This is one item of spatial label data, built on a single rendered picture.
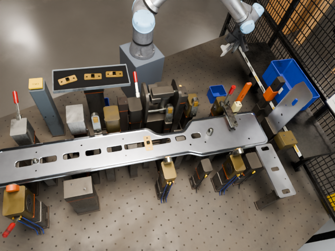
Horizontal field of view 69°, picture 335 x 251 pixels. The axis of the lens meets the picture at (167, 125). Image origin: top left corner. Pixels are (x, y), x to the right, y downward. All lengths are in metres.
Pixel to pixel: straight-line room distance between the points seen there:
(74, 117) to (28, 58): 2.08
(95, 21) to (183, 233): 2.91
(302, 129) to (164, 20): 2.64
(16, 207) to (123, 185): 0.58
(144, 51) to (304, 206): 1.35
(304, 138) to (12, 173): 1.49
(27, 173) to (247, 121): 1.16
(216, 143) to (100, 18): 2.74
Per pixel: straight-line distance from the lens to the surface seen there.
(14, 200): 1.19
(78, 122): 1.23
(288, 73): 1.78
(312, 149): 1.56
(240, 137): 1.41
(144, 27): 1.37
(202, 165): 1.28
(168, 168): 1.17
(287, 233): 1.69
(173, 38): 3.46
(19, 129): 1.33
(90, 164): 1.23
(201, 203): 1.52
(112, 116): 1.25
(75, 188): 1.17
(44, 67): 3.10
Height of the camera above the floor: 2.12
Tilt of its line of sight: 57 degrees down
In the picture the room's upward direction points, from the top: 14 degrees clockwise
